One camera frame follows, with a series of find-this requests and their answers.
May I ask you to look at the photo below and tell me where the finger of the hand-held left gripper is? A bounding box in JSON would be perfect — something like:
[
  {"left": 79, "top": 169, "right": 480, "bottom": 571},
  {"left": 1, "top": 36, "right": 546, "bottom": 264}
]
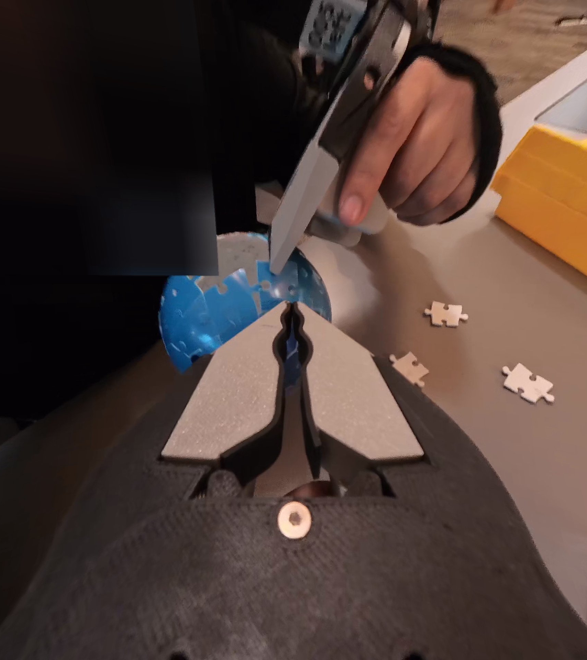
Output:
[{"left": 268, "top": 140, "right": 341, "bottom": 276}]

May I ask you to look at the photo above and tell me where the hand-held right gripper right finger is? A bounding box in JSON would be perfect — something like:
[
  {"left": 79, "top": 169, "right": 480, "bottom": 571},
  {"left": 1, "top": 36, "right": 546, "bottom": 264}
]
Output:
[{"left": 295, "top": 303, "right": 424, "bottom": 483}]

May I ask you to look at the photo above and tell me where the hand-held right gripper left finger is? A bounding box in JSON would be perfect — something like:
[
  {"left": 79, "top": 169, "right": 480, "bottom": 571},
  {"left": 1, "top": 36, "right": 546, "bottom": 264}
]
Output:
[{"left": 161, "top": 301, "right": 294, "bottom": 484}]

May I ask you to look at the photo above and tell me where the blue puzzle ball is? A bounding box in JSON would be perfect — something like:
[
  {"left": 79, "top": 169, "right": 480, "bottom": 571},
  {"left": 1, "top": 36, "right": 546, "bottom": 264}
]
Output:
[{"left": 158, "top": 232, "right": 333, "bottom": 374}]

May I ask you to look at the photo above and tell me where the white puzzle piece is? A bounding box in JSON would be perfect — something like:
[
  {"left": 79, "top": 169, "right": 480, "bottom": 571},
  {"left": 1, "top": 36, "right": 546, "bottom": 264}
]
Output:
[
  {"left": 501, "top": 362, "right": 555, "bottom": 404},
  {"left": 389, "top": 352, "right": 430, "bottom": 387},
  {"left": 424, "top": 300, "right": 469, "bottom": 328}
]

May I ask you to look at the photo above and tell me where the person's left hand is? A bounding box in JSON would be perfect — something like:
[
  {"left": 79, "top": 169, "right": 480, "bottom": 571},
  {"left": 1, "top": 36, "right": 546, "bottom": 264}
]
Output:
[{"left": 338, "top": 54, "right": 482, "bottom": 227}]

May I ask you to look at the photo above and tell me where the grey table hatch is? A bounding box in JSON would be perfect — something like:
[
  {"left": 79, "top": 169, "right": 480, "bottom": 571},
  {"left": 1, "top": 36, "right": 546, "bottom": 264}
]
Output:
[{"left": 535, "top": 72, "right": 587, "bottom": 136}]

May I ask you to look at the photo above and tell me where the yellow plastic bin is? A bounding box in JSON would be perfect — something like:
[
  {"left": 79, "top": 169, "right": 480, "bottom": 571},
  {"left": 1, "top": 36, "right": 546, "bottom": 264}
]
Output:
[{"left": 490, "top": 124, "right": 587, "bottom": 300}]

